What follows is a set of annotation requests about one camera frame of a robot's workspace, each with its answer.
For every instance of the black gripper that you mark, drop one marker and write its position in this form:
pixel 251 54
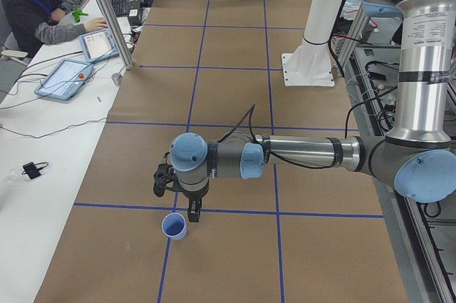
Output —
pixel 193 197

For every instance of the blue plastic cup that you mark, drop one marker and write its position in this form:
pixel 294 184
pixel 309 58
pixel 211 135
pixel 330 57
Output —
pixel 174 226

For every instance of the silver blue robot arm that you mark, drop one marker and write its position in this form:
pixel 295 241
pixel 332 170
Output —
pixel 413 158

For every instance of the brown paper table cover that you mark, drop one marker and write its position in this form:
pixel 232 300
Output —
pixel 292 235

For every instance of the small black device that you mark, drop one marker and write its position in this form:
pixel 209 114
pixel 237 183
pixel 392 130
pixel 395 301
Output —
pixel 33 170

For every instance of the near blue teach pendant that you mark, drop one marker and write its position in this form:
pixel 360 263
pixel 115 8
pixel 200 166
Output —
pixel 65 80

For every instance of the blue teach pendant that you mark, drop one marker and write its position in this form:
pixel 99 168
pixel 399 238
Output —
pixel 98 46
pixel 65 80

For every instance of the far blue teach pendant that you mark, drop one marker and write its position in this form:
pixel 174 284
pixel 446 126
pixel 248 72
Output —
pixel 98 46

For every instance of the green plastic toy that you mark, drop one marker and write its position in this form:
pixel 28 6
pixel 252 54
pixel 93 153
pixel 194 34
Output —
pixel 77 14

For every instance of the seated person dark hoodie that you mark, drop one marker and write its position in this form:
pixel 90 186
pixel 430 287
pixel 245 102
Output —
pixel 35 23

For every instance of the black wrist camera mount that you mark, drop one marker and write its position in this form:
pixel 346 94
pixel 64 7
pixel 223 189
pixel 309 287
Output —
pixel 164 177

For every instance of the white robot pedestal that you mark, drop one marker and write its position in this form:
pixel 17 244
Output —
pixel 310 63

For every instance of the aluminium frame post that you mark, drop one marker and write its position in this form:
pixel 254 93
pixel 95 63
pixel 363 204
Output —
pixel 109 14

